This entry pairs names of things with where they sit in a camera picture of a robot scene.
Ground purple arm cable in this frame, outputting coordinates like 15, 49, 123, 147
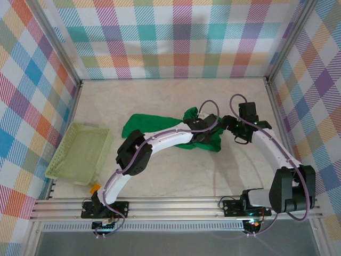
93, 99, 223, 239
229, 93, 314, 238

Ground grey metal sheet panel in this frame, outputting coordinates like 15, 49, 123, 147
34, 230, 322, 256

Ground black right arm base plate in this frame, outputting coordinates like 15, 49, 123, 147
222, 198, 272, 217

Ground green t-shirt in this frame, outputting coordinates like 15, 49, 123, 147
121, 106, 223, 153

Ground aluminium frame post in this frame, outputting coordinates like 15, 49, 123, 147
25, 0, 83, 89
265, 0, 322, 86

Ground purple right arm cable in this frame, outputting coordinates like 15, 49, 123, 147
229, 93, 314, 238

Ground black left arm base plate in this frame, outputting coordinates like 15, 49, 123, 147
80, 200, 131, 219

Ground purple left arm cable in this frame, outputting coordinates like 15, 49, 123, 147
93, 99, 223, 239

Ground aluminium mounting rail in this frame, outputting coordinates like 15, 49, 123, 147
29, 196, 322, 222

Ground light green plastic basket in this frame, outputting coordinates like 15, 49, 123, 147
45, 122, 114, 186

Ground grey slotted cable duct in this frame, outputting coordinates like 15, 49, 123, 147
42, 223, 245, 232

